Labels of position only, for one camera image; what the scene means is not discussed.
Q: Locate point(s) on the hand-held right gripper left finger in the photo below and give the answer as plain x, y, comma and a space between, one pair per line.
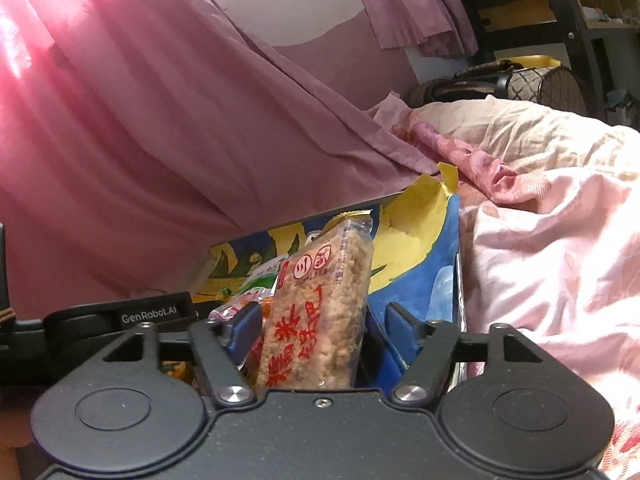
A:
247, 326

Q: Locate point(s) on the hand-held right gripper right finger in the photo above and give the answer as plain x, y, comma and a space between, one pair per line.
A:
400, 328

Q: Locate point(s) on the green and white snack packet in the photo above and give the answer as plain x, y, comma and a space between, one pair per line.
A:
262, 277

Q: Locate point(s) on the rice cracker snack packet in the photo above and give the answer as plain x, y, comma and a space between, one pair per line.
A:
315, 310

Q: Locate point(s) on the orange snack packet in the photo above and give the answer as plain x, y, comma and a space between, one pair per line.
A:
235, 310

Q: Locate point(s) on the pink floral blanket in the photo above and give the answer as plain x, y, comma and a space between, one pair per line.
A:
550, 260

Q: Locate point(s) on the pink curtain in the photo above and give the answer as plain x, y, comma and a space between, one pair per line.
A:
125, 110

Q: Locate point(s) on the beige pillow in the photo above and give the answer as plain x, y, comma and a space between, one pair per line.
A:
550, 135

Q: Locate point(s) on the patterned handbag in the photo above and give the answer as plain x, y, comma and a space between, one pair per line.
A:
525, 85

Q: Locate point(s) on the hanging mauve cloth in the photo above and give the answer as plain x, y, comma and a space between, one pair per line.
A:
415, 5

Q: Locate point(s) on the dark wooden shelf desk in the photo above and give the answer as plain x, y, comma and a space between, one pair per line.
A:
565, 5

